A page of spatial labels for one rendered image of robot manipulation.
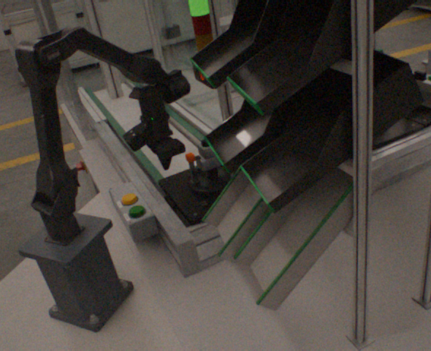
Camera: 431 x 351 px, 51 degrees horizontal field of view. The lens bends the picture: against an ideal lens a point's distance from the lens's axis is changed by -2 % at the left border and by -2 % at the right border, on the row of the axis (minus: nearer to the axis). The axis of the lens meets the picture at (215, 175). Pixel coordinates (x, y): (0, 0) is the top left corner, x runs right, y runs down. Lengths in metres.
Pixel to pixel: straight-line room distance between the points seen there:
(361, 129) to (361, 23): 0.14
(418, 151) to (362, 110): 0.76
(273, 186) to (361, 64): 0.24
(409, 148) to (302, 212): 0.58
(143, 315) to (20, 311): 0.31
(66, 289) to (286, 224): 0.48
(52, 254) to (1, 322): 0.29
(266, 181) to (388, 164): 0.62
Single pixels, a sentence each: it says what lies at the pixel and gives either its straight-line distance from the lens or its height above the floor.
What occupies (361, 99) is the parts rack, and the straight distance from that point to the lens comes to 0.65.
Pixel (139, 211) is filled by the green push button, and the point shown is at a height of 0.97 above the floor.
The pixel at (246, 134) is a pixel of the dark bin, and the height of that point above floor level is 1.22.
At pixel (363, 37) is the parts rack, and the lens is 0.62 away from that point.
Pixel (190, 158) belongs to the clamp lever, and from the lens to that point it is 1.15.
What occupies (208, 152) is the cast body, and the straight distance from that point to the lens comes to 1.15.
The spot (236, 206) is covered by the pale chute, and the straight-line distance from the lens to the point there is 1.00.
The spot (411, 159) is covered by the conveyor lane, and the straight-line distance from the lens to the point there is 1.39.
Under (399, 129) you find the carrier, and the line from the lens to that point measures 1.43.
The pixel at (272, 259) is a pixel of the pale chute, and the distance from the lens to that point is 0.87.
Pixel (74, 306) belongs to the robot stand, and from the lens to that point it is 1.07.
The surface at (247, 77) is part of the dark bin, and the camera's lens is 0.74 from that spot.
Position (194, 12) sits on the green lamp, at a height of 1.37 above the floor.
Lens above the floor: 1.60
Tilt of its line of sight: 30 degrees down
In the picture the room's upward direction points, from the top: 10 degrees counter-clockwise
